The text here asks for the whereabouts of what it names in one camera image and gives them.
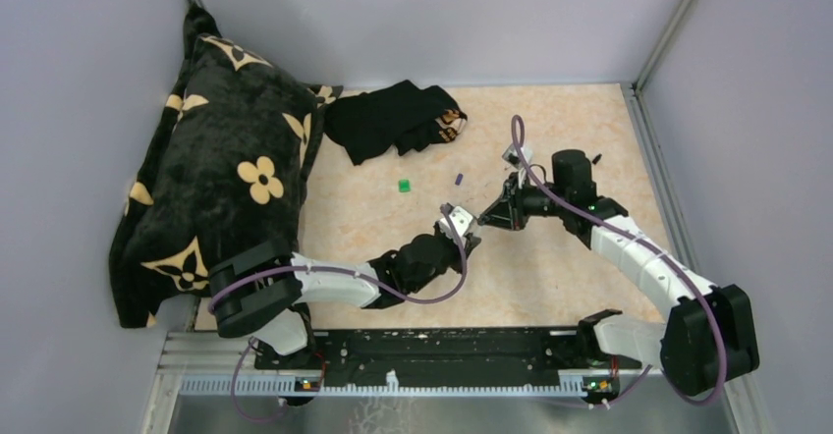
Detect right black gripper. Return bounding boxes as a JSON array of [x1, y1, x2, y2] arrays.
[[478, 172, 569, 233]]

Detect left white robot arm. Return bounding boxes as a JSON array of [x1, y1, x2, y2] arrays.
[[208, 228, 480, 369]]

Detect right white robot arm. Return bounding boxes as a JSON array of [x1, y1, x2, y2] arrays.
[[478, 146, 760, 397]]

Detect black folded cloth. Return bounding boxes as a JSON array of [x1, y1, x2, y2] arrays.
[[324, 81, 468, 165]]

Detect black floral plush pillow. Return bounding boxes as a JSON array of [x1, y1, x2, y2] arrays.
[[108, 5, 343, 329]]

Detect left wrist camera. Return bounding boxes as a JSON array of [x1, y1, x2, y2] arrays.
[[436, 203, 479, 240]]

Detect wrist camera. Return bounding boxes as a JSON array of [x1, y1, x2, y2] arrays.
[[436, 203, 479, 240], [501, 144, 533, 170]]

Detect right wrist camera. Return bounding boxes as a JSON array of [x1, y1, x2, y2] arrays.
[[501, 144, 533, 170]]

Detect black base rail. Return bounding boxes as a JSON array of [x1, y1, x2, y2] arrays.
[[254, 326, 641, 396]]

